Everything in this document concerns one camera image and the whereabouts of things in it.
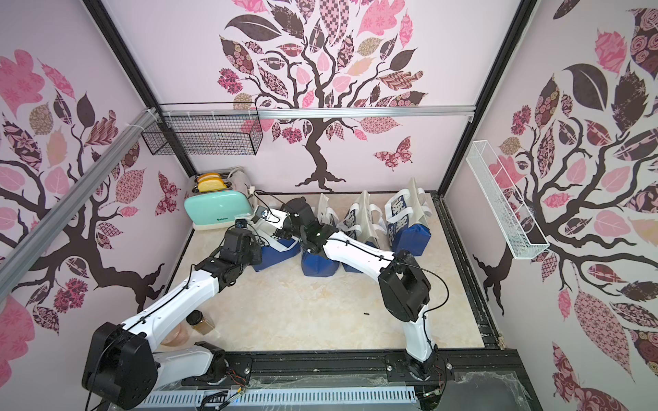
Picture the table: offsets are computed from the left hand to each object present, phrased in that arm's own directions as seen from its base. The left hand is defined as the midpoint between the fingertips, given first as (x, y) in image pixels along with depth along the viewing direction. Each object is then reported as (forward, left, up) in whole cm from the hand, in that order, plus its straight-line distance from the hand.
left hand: (252, 253), depth 86 cm
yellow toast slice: (+27, +20, +8) cm, 34 cm away
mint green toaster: (+22, +18, -1) cm, 28 cm away
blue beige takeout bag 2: (-4, -22, -2) cm, 22 cm away
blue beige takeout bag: (-1, -8, +2) cm, 9 cm away
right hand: (+8, -9, +12) cm, 17 cm away
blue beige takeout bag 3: (+5, -38, +11) cm, 40 cm away
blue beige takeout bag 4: (+11, -55, +7) cm, 56 cm away
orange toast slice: (+32, +22, +8) cm, 40 cm away
